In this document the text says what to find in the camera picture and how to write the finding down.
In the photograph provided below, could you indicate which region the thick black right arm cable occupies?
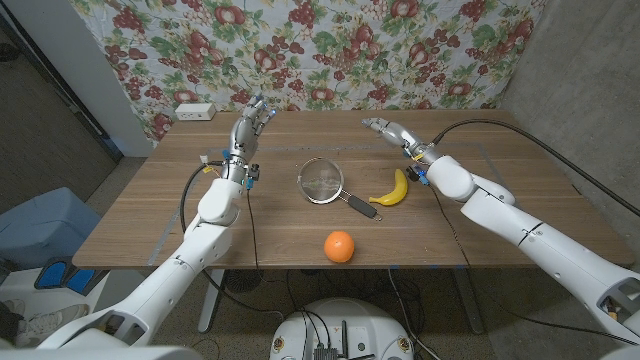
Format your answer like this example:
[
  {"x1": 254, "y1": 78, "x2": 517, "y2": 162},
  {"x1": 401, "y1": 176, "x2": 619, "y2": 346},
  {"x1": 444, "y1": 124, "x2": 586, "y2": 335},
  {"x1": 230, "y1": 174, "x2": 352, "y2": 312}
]
[{"x1": 431, "y1": 118, "x2": 640, "y2": 219}]

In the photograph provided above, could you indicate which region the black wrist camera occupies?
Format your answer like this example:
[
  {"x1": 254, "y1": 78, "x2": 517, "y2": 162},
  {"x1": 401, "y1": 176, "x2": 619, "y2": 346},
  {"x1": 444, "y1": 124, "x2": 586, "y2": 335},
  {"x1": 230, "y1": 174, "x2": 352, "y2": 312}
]
[
  {"x1": 244, "y1": 162, "x2": 262, "y2": 191},
  {"x1": 405, "y1": 164, "x2": 430, "y2": 187}
]

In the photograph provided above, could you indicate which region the metal mesh sieve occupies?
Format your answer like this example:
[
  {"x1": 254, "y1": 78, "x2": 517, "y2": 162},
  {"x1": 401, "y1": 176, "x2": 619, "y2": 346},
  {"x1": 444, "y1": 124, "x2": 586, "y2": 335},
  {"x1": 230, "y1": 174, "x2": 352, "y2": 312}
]
[{"x1": 296, "y1": 156, "x2": 384, "y2": 223}]

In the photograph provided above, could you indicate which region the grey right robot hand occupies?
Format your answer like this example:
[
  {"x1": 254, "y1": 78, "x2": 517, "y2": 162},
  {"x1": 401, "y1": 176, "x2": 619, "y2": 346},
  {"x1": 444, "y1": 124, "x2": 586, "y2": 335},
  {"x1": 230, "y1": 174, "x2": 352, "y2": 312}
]
[{"x1": 360, "y1": 116, "x2": 432, "y2": 157}]

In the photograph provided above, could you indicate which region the yellow banana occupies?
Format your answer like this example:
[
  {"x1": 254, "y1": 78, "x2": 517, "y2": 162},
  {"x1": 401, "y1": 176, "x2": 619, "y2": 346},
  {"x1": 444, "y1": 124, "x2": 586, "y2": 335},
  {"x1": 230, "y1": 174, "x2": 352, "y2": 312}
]
[{"x1": 368, "y1": 168, "x2": 410, "y2": 207}]

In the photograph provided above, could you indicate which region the blue-grey storage bin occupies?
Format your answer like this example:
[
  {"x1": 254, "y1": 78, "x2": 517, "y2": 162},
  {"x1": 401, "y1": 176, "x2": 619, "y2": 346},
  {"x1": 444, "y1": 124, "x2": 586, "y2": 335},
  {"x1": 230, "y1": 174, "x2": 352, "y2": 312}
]
[{"x1": 0, "y1": 187, "x2": 102, "y2": 272}]

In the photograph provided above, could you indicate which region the white power strip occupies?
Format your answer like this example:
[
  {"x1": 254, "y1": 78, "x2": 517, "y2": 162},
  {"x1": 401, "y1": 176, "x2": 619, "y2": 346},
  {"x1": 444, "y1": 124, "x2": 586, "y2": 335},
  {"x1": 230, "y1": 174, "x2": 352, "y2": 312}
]
[{"x1": 174, "y1": 102, "x2": 218, "y2": 122}]

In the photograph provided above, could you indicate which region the black item with blue pads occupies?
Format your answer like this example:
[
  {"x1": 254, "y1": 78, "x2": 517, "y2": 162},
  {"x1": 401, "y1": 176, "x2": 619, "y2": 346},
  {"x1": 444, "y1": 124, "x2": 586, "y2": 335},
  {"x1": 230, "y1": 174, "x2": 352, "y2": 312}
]
[{"x1": 33, "y1": 256, "x2": 109, "y2": 294}]

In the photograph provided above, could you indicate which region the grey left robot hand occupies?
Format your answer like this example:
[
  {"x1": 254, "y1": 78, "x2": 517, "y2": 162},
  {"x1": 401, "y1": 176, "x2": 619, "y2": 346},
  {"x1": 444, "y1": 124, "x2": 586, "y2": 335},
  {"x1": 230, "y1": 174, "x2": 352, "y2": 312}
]
[{"x1": 227, "y1": 93, "x2": 279, "y2": 160}]

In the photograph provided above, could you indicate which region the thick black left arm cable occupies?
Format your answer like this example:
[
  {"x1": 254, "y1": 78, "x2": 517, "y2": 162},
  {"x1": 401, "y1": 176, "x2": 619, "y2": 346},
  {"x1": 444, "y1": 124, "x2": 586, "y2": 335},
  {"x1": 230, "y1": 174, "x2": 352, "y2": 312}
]
[{"x1": 179, "y1": 159, "x2": 289, "y2": 321}]

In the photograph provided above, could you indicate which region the black round disc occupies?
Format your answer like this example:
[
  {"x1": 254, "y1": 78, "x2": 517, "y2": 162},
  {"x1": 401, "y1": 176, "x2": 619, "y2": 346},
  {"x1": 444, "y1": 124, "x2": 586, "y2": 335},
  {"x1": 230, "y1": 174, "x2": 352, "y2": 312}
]
[{"x1": 223, "y1": 269, "x2": 265, "y2": 295}]

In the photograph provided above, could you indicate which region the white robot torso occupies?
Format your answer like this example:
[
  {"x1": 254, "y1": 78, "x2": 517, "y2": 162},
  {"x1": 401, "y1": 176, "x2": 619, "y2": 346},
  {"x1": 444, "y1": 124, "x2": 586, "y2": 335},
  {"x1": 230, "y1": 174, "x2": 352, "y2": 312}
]
[{"x1": 268, "y1": 298, "x2": 417, "y2": 360}]

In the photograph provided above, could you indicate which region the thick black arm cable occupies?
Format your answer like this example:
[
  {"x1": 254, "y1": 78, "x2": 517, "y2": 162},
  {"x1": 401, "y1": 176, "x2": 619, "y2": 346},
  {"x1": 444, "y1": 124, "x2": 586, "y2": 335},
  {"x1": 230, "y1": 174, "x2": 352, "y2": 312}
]
[
  {"x1": 179, "y1": 159, "x2": 289, "y2": 321},
  {"x1": 431, "y1": 118, "x2": 640, "y2": 219}
]

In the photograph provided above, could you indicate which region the white table leg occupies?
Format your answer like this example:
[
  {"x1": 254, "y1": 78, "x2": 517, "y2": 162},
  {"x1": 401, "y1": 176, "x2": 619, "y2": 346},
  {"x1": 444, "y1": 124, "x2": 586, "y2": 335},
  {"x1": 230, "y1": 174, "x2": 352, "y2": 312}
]
[
  {"x1": 451, "y1": 267, "x2": 487, "y2": 336},
  {"x1": 197, "y1": 268, "x2": 227, "y2": 335}
]

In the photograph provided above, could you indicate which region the white sneaker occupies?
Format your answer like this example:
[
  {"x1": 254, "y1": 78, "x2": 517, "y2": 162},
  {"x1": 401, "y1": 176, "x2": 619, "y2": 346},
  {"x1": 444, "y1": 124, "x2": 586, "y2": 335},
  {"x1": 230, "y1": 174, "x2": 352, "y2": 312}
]
[
  {"x1": 0, "y1": 298, "x2": 26, "y2": 318},
  {"x1": 14, "y1": 303, "x2": 84, "y2": 349}
]

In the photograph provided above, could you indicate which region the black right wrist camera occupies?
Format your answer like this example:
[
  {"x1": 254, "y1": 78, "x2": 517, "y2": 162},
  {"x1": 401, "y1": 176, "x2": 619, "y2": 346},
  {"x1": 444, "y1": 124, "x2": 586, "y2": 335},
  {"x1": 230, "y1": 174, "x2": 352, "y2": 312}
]
[{"x1": 405, "y1": 164, "x2": 430, "y2": 187}]

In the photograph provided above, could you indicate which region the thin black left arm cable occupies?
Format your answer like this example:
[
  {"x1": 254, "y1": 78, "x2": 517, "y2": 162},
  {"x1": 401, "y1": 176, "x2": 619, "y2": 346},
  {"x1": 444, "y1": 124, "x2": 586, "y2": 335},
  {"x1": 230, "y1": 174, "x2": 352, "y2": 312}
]
[{"x1": 246, "y1": 188, "x2": 262, "y2": 274}]

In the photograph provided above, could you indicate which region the orange fruit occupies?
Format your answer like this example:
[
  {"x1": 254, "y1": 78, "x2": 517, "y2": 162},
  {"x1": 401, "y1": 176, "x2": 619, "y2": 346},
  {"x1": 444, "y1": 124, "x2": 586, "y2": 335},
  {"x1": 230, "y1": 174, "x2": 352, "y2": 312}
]
[{"x1": 323, "y1": 229, "x2": 357, "y2": 265}]

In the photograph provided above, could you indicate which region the grey floor cable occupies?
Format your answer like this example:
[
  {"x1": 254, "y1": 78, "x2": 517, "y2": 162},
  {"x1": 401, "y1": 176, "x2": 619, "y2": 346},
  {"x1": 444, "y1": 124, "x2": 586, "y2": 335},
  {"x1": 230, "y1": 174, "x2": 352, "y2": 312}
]
[{"x1": 386, "y1": 268, "x2": 442, "y2": 360}]

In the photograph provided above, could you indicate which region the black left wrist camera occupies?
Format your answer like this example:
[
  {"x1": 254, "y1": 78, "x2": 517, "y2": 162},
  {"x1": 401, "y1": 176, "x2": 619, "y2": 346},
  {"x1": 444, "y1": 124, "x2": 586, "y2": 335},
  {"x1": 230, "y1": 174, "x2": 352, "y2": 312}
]
[{"x1": 244, "y1": 162, "x2": 262, "y2": 191}]

